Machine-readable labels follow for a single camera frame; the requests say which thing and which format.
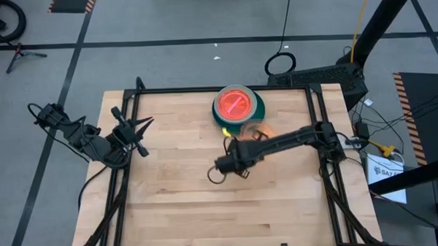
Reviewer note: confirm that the dark teal bowl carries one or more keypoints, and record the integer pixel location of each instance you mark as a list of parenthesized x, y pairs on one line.
[(260, 114)]

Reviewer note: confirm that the black hazard-striped floor mat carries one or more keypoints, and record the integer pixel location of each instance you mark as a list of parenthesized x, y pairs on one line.
[(422, 94), (72, 4)]

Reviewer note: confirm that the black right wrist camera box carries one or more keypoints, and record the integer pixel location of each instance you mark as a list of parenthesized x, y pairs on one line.
[(226, 164)]

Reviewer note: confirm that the white power strip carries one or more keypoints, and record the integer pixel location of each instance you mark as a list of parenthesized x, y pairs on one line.
[(353, 142)]

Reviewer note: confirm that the black aluminium table frame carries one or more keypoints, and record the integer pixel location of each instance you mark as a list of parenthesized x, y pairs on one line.
[(156, 91)]

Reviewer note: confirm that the black gantry pole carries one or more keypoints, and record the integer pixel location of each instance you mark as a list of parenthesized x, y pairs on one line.
[(379, 18)]

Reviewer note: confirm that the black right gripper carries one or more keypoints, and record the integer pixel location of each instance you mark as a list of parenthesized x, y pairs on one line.
[(247, 151)]

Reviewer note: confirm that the black horizontal beam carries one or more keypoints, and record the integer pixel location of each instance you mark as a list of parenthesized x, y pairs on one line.
[(425, 172)]

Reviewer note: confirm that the black power adapter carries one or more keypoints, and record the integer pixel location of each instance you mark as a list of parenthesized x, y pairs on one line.
[(362, 130)]

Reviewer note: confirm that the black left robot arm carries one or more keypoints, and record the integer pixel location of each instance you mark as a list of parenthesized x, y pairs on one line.
[(77, 133)]

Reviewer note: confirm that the mint green plastic plate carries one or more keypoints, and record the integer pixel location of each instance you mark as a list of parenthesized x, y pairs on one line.
[(254, 100)]

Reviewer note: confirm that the yellow power plug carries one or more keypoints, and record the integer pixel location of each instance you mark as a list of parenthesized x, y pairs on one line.
[(387, 150)]

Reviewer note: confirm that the white labelled box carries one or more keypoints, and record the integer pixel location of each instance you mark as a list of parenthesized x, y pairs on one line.
[(381, 162)]

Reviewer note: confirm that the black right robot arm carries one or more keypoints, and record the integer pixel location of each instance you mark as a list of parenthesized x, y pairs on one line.
[(289, 139)]

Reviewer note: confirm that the black floor tripod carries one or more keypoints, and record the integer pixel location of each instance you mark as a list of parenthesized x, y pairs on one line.
[(18, 53)]

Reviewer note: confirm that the orange translucent plastic plate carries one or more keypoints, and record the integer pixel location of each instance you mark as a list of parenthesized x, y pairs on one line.
[(268, 130)]

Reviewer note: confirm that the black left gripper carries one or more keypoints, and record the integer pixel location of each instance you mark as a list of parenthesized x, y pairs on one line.
[(126, 135)]

